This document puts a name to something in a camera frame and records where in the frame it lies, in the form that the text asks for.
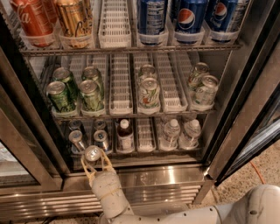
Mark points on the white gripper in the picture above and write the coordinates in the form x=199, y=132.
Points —
x=104, y=184

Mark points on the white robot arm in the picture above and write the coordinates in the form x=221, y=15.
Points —
x=260, y=205

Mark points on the empty white tray bottom shelf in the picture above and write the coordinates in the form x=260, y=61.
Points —
x=145, y=135

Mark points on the empty white tray shelf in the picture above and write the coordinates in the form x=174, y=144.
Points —
x=145, y=135
x=120, y=97

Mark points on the empty white tray middle shelf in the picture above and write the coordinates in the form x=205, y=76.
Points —
x=120, y=97

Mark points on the green can front left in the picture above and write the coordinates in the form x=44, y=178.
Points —
x=59, y=96

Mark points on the white can front middle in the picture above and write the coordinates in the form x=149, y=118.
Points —
x=149, y=93

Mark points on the green can back left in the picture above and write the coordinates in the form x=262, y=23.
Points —
x=67, y=77

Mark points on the white can back middle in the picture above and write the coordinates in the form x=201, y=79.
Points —
x=146, y=71

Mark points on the stainless steel fridge cabinet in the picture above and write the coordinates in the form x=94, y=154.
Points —
x=41, y=173

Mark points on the white green can front right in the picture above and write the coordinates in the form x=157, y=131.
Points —
x=207, y=90

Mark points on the white green can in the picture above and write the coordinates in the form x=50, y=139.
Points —
x=196, y=74
x=207, y=90

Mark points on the white green can back right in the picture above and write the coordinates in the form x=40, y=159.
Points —
x=196, y=74

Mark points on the gold soda can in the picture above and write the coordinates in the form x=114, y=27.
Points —
x=75, y=20

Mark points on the red coca-cola can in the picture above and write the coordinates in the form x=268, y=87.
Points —
x=34, y=20

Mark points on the fridge door right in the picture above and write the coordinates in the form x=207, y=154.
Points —
x=257, y=125

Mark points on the blue pepsi can left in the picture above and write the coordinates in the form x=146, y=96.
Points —
x=151, y=15

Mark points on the blue pepsi can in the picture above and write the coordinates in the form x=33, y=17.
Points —
x=190, y=17
x=151, y=15
x=224, y=18

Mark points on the blue pepsi can middle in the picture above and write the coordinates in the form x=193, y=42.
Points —
x=190, y=17

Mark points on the blue pepsi can right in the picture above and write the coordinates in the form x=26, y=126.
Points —
x=224, y=18

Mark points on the dark drink bottle white cap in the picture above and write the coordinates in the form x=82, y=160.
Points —
x=125, y=137

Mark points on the clear water bottle left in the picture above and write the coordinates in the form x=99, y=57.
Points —
x=170, y=135

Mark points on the clear water bottle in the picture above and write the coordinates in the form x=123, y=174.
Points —
x=189, y=138
x=170, y=135

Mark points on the clear water bottle right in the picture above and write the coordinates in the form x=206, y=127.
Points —
x=189, y=138

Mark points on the empty white tray middle right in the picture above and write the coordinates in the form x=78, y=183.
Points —
x=172, y=95

